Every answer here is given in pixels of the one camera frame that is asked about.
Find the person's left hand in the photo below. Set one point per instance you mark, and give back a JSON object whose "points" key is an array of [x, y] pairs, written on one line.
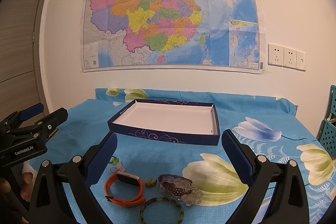
{"points": [[29, 176]]}

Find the green bead charm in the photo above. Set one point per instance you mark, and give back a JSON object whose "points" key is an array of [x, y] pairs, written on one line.
{"points": [[114, 160]]}

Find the blue floral tablecloth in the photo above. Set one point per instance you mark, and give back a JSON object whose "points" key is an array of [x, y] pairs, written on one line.
{"points": [[267, 125]]}

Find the navy box lid tray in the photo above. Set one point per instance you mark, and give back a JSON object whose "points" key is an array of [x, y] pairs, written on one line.
{"points": [[170, 121]]}

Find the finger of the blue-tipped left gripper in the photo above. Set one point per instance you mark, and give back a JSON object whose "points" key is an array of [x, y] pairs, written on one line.
{"points": [[30, 112]]}

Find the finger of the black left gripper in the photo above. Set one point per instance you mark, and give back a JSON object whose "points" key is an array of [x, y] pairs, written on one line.
{"points": [[48, 125]]}

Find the small green orange charm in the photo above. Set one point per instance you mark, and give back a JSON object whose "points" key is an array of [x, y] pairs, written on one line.
{"points": [[150, 182]]}

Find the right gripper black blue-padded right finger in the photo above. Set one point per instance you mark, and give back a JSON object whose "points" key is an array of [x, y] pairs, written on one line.
{"points": [[288, 203]]}

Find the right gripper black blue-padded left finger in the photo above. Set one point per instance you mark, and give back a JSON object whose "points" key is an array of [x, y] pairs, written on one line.
{"points": [[49, 203]]}

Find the white wall socket panel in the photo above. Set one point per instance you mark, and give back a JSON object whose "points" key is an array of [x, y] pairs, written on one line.
{"points": [[280, 56]]}

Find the teal perforated storage rack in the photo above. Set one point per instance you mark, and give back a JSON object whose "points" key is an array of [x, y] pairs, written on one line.
{"points": [[326, 135]]}

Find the colourful China wall map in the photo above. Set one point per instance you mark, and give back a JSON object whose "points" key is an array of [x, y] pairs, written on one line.
{"points": [[221, 35]]}

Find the orange smart watch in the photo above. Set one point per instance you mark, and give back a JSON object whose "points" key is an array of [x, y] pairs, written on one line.
{"points": [[124, 189]]}

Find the tortoiseshell bangle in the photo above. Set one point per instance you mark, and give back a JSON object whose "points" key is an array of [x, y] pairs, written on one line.
{"points": [[161, 210]]}

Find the brown wooden door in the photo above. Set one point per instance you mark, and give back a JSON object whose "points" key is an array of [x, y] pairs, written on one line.
{"points": [[21, 80]]}

